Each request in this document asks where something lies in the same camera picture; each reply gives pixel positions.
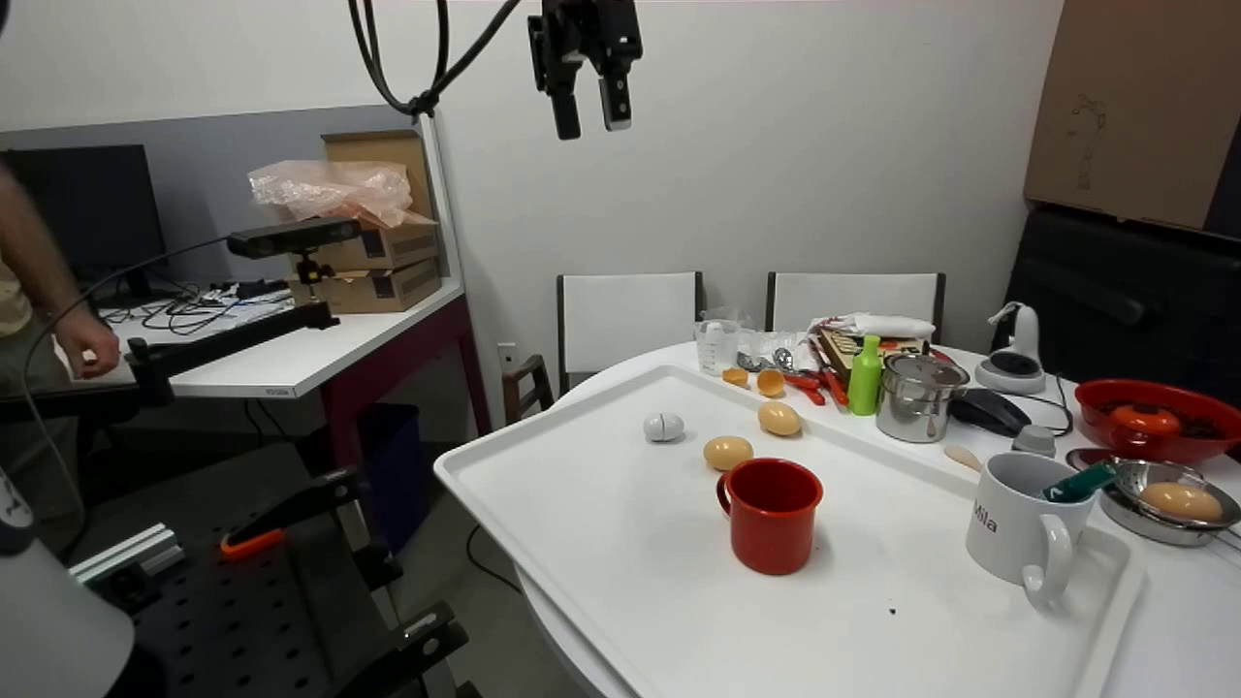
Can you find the white side desk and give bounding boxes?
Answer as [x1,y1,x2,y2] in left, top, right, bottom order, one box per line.
[171,278,493,465]

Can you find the person's forearm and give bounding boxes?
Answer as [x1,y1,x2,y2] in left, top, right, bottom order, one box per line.
[0,167,78,330]

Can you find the black cabinet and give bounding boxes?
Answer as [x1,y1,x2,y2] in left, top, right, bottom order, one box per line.
[1006,211,1241,402]

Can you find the white chair right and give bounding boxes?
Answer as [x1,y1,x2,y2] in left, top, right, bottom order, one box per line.
[765,271,943,339]

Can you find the brown egg near cup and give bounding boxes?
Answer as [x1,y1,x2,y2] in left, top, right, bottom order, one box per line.
[703,433,752,473]

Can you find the white ceramic mug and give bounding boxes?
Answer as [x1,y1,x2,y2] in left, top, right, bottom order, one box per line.
[964,450,1093,609]

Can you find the green plastic bottle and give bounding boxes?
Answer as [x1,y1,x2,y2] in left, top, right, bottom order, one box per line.
[850,334,885,416]

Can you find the black stereo camera on stand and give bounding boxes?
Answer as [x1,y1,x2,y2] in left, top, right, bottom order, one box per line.
[224,221,360,259]

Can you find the white plastic tray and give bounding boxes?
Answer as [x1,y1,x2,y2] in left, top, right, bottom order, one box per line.
[434,368,1142,698]

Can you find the pink plastic bag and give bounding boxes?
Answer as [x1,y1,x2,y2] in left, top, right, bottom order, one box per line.
[246,158,414,228]

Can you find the red metal cup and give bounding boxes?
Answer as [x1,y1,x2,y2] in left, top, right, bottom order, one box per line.
[716,456,822,575]

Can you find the white egg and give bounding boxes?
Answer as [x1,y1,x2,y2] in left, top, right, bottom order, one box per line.
[643,410,685,447]

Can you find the large cardboard box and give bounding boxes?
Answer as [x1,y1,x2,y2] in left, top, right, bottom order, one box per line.
[1022,0,1241,237]

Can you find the steel bowl with egg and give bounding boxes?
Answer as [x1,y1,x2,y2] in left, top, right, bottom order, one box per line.
[1100,460,1241,546]

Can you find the steel metal cup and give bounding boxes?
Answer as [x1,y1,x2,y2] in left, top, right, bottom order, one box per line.
[877,358,968,447]

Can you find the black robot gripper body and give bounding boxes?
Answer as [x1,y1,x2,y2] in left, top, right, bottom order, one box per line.
[527,0,643,89]

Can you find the red plastic bowl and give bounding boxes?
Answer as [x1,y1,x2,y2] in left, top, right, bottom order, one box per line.
[1074,381,1241,465]

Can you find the black computer mouse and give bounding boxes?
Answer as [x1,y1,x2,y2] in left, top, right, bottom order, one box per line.
[951,387,1027,433]

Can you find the stacked cardboard boxes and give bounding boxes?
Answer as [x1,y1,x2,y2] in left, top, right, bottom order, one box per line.
[293,133,440,315]

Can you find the person's hand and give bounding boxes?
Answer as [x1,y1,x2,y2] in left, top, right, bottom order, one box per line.
[54,312,121,381]

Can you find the brown egg far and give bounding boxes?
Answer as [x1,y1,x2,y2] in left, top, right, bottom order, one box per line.
[758,402,801,438]

